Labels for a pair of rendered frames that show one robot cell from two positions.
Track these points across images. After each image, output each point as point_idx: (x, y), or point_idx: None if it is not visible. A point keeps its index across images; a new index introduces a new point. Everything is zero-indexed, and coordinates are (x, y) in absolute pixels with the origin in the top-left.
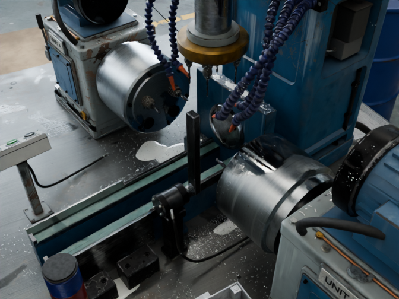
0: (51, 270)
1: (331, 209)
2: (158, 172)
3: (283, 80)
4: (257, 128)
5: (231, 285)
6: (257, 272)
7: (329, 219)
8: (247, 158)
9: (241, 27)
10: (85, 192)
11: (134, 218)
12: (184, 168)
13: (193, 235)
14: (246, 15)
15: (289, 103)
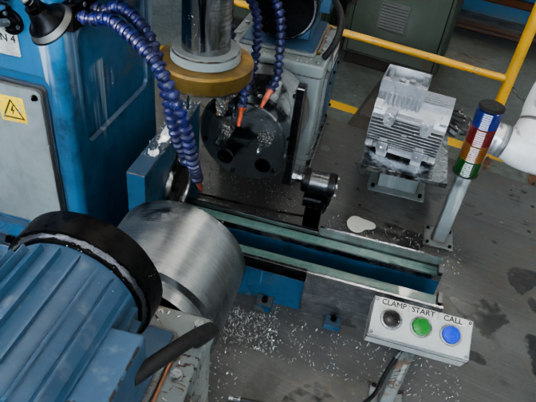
0: (498, 106)
1: (294, 48)
2: (261, 256)
3: (139, 92)
4: (196, 130)
5: (388, 79)
6: (273, 191)
7: (342, 12)
8: (277, 96)
9: (167, 45)
10: (313, 374)
11: (335, 242)
12: None
13: None
14: (92, 72)
15: (147, 108)
